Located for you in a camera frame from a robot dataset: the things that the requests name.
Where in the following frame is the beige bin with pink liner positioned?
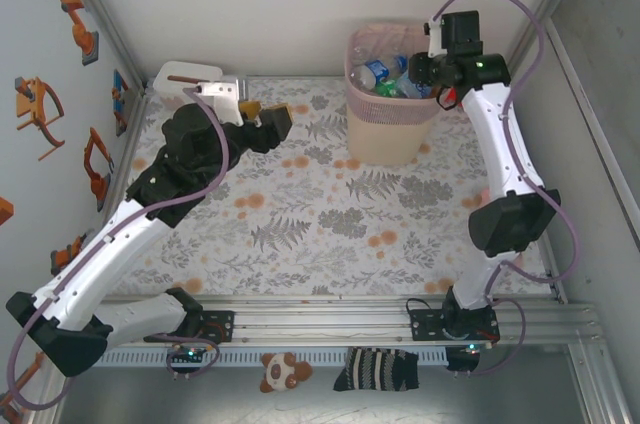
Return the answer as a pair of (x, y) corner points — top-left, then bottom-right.
(346, 23), (441, 166)

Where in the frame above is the white pink tissue box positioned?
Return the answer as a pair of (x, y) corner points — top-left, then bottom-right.
(153, 60), (224, 110)

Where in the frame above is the small circuit board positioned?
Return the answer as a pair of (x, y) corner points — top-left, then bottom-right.
(167, 343), (211, 366)
(444, 341), (494, 374)

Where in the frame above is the brown white panda plush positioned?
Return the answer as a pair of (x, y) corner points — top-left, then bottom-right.
(258, 351), (315, 394)

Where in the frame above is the black white striped sock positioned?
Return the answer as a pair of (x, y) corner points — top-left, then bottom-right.
(333, 346), (420, 393)

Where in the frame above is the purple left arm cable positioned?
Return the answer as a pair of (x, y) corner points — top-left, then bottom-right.
(7, 86), (231, 411)

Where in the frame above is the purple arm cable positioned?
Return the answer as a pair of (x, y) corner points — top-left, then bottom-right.
(7, 86), (231, 411)
(433, 0), (581, 378)

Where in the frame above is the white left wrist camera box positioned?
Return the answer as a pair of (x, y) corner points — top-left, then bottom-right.
(193, 77), (250, 124)

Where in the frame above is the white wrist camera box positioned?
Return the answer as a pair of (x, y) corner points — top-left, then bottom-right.
(193, 77), (250, 124)
(423, 17), (447, 59)

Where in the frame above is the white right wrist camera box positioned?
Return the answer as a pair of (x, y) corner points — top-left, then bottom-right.
(423, 17), (447, 59)

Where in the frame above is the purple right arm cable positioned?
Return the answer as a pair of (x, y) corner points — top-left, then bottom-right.
(433, 0), (581, 378)

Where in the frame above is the blue orange machine wall sticker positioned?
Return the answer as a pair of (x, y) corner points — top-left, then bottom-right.
(110, 68), (134, 138)

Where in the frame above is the orange claw wall sticker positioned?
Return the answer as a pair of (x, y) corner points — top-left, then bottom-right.
(13, 76), (66, 163)

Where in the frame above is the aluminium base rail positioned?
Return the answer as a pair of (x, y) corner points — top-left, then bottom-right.
(47, 293), (604, 348)

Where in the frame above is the white slotted cable duct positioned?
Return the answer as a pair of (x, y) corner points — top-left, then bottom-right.
(99, 347), (451, 368)

